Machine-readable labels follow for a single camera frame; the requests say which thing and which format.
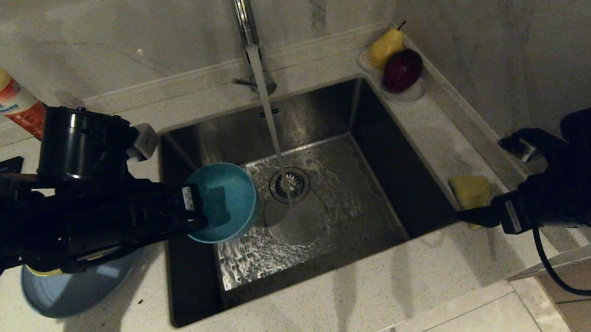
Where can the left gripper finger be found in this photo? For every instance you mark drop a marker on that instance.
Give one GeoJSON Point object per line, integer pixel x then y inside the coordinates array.
{"type": "Point", "coordinates": [193, 207]}
{"type": "Point", "coordinates": [186, 231]}

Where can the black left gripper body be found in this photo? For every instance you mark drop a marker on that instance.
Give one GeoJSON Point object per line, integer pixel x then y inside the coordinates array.
{"type": "Point", "coordinates": [150, 213]}

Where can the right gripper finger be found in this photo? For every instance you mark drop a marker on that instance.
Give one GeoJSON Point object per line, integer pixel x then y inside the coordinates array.
{"type": "Point", "coordinates": [498, 215]}

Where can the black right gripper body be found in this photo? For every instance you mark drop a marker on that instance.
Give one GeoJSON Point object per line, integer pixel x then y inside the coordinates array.
{"type": "Point", "coordinates": [561, 201]}

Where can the yellow green sponge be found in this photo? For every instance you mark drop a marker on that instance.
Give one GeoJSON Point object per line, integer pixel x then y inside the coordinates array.
{"type": "Point", "coordinates": [469, 188]}

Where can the teal bowl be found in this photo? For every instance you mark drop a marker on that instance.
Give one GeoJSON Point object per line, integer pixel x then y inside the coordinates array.
{"type": "Point", "coordinates": [234, 203]}

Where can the orange dish soap bottle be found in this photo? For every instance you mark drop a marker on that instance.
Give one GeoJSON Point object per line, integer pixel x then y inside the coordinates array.
{"type": "Point", "coordinates": [0, 90]}

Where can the chrome faucet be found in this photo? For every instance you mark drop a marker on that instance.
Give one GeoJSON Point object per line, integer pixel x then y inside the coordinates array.
{"type": "Point", "coordinates": [245, 15]}

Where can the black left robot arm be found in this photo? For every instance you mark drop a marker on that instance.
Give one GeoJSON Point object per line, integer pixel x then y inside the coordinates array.
{"type": "Point", "coordinates": [39, 231]}

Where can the metal sink drain strainer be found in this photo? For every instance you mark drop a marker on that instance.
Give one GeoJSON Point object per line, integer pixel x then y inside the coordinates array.
{"type": "Point", "coordinates": [297, 184]}

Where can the stainless steel sink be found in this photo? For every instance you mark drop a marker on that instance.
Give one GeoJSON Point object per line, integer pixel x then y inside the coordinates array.
{"type": "Point", "coordinates": [343, 220]}

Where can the blue round plate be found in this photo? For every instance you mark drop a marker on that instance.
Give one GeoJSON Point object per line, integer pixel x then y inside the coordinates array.
{"type": "Point", "coordinates": [71, 292]}

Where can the clear tap water stream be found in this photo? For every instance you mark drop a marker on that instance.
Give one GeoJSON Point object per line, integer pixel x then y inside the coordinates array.
{"type": "Point", "coordinates": [271, 120]}

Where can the yellow plastic bowl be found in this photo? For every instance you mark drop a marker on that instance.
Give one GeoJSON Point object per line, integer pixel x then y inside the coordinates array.
{"type": "Point", "coordinates": [42, 272]}

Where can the small white fruit dish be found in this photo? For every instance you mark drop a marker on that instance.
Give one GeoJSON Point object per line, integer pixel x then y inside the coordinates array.
{"type": "Point", "coordinates": [410, 97]}

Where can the dark red apple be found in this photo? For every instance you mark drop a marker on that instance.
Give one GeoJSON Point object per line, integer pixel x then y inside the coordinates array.
{"type": "Point", "coordinates": [402, 71]}

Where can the yellow pear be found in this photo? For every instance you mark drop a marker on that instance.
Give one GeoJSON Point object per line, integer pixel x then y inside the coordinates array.
{"type": "Point", "coordinates": [384, 48]}

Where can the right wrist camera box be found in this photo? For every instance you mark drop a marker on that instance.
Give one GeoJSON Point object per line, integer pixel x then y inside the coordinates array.
{"type": "Point", "coordinates": [524, 146]}

